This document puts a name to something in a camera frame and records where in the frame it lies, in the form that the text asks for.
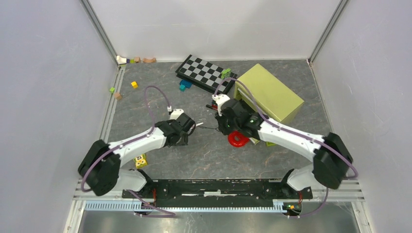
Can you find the wooden blocks in corner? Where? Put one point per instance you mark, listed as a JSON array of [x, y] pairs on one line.
[[122, 61]]

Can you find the small wooden cube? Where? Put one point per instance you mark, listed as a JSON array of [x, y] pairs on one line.
[[117, 96]]

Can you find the green drawer cabinet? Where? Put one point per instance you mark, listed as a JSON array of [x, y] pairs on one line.
[[273, 97]]

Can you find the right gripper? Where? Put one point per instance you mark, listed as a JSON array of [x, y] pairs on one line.
[[220, 116]]

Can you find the small yellow cube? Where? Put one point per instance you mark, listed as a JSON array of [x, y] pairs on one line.
[[134, 84]]

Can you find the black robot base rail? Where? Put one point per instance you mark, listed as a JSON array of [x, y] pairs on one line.
[[220, 193]]

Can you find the green toy figure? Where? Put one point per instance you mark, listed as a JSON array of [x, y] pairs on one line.
[[225, 73]]

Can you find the lime green toy brick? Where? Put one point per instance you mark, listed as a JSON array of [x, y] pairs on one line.
[[269, 144]]

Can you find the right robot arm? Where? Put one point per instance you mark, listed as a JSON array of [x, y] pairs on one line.
[[329, 157]]

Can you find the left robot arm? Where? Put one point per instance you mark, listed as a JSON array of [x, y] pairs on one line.
[[101, 169]]

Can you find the yellow number toy block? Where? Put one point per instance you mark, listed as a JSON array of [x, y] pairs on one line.
[[140, 161]]

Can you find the red toy magnet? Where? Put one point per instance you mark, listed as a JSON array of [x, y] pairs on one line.
[[237, 139]]

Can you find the teal toy block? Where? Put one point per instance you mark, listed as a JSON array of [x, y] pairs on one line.
[[182, 87]]

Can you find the black white chessboard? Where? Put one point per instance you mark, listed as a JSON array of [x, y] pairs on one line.
[[204, 75]]

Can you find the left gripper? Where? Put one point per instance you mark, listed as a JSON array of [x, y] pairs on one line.
[[183, 141]]

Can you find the blue red toy brick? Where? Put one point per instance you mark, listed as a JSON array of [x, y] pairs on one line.
[[214, 105]]

